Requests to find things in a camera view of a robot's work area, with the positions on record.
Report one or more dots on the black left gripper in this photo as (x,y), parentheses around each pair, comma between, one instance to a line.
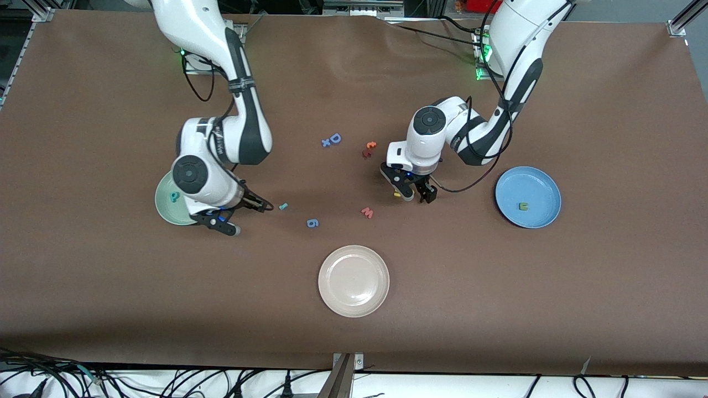
(425,187)

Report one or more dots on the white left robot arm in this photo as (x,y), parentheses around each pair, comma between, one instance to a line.
(520,33)

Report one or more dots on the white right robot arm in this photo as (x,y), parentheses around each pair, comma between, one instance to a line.
(188,22)

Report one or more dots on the coral foam letter w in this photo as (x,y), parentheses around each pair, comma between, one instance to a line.
(368,213)

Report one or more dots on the mint green round plate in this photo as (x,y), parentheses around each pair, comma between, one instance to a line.
(166,209)

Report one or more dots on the blue foam capital D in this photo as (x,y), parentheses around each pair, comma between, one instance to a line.
(336,139)

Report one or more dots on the blue round plate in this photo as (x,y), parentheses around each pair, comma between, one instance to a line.
(539,190)

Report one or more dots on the beige round plate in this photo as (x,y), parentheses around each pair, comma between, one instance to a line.
(354,282)

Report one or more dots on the brown table cover sheet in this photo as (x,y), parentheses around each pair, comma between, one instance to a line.
(110,287)

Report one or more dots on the red box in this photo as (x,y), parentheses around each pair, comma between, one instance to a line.
(475,5)

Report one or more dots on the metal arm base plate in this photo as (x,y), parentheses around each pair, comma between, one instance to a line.
(482,76)
(191,69)

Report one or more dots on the metal table clamp bracket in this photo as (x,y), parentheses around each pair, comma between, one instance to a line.
(345,365)

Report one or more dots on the aluminium table edge rail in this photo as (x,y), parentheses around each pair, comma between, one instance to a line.
(23,48)

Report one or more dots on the aluminium corner bracket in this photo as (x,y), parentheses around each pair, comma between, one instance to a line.
(677,29)
(43,15)

